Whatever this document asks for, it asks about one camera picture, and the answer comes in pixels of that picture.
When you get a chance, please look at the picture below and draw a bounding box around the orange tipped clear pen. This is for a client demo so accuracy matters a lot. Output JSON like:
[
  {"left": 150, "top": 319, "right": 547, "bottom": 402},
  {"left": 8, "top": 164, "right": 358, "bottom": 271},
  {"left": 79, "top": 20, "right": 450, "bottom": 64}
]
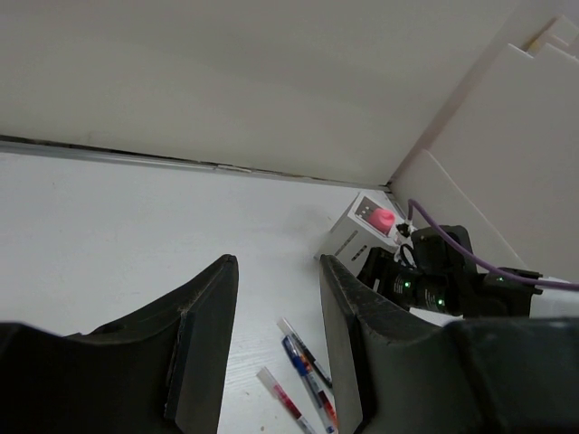
[{"left": 277, "top": 317, "right": 333, "bottom": 390}]

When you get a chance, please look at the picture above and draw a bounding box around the blue clear pen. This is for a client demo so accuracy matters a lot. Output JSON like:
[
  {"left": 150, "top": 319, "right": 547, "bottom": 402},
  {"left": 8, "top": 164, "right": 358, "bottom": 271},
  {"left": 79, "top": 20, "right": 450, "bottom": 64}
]
[{"left": 281, "top": 335, "right": 337, "bottom": 433}]

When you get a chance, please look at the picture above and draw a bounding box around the aluminium rail back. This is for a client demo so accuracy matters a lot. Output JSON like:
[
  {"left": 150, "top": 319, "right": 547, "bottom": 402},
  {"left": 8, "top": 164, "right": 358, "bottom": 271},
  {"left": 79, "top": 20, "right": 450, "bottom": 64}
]
[{"left": 1, "top": 135, "right": 392, "bottom": 193}]

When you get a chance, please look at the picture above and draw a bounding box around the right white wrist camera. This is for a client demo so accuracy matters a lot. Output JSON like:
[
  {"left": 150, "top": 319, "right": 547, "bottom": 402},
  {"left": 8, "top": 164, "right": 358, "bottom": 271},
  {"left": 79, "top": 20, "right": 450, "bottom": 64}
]
[{"left": 394, "top": 223, "right": 415, "bottom": 267}]

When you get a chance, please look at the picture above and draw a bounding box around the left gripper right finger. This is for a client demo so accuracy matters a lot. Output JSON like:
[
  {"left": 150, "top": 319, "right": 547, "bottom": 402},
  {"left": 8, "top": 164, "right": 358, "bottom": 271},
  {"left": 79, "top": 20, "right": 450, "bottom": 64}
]
[{"left": 319, "top": 256, "right": 578, "bottom": 433}]

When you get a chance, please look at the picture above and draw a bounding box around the pink eraser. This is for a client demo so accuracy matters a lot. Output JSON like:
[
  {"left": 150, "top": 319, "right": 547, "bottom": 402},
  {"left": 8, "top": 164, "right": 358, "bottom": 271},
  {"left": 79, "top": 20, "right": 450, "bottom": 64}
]
[{"left": 367, "top": 208, "right": 396, "bottom": 236}]

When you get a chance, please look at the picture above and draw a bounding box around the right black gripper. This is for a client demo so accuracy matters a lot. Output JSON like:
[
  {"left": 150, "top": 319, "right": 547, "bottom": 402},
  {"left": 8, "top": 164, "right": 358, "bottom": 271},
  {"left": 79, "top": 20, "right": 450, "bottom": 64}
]
[{"left": 357, "top": 228, "right": 479, "bottom": 318}]

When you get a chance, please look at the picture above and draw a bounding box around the purple tipped pen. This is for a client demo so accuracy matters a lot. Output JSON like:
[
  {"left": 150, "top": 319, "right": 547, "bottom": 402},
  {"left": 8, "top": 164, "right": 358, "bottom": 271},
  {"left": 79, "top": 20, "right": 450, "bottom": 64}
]
[{"left": 256, "top": 367, "right": 316, "bottom": 434}]

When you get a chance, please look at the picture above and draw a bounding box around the white two-slot pen holder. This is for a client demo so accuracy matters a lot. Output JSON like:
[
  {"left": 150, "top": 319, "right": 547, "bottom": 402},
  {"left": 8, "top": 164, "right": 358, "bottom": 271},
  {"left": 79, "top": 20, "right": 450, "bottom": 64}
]
[{"left": 314, "top": 191, "right": 404, "bottom": 275}]

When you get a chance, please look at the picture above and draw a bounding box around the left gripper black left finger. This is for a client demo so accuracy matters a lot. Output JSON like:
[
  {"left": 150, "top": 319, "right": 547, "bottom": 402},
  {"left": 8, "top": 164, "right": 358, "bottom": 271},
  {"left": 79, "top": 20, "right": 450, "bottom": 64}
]
[{"left": 1, "top": 255, "right": 239, "bottom": 433}]

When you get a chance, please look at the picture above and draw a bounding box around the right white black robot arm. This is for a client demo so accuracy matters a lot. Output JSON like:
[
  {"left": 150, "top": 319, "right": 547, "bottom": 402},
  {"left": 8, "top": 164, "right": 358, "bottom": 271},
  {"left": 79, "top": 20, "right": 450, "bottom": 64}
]
[{"left": 357, "top": 225, "right": 578, "bottom": 319}]

